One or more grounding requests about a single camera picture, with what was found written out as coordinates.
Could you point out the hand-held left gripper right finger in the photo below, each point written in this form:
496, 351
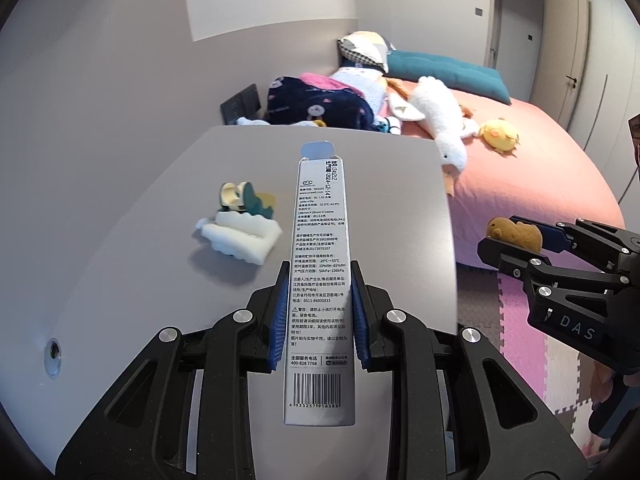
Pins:
361, 310

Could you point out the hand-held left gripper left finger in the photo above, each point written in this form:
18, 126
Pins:
279, 310

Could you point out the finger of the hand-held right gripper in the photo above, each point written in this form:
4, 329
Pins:
510, 260
590, 235

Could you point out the brown plush toy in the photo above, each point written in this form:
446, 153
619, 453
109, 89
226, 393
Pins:
515, 232

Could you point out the long white printed box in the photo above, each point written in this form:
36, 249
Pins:
317, 260

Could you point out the person's right hand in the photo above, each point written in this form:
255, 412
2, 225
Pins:
602, 385

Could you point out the foam floor mat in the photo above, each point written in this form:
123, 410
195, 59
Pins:
540, 360

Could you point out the white foam piece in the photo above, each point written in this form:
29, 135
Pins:
240, 235

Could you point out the pink bed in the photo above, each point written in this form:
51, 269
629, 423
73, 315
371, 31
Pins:
525, 175

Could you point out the cardboard box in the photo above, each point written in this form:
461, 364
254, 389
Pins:
635, 140

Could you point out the teal and cream toy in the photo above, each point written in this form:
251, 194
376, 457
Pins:
235, 195

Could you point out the yellow chick plush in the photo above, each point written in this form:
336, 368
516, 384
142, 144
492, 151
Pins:
500, 135

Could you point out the white goose plush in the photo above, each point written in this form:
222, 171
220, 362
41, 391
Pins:
440, 110

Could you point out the teal cushion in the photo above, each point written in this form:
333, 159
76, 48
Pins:
450, 72

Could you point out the navy patterned blanket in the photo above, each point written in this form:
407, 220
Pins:
310, 105

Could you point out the white patterned cloth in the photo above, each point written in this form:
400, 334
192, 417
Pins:
362, 87

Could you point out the metal table grommet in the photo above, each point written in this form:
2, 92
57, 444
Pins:
52, 356

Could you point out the pink cloth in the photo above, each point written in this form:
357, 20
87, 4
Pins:
325, 81

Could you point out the grey door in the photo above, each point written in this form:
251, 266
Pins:
515, 15

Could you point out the checkered pillow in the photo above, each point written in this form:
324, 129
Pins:
365, 50

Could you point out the black wall socket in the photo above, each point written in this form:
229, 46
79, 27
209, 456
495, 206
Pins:
242, 105

